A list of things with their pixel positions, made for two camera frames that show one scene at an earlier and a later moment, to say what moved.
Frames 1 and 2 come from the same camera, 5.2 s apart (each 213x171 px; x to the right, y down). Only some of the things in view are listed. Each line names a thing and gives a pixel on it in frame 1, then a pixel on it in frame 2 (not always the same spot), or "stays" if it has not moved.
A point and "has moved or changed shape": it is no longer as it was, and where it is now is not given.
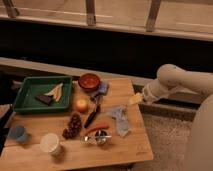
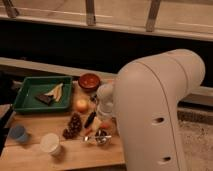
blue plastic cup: [19, 133] stays
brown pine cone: [74, 126] stays
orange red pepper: [96, 127] has moved or changed shape
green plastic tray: [33, 86] stays
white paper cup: [50, 143] stays
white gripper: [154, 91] to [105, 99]
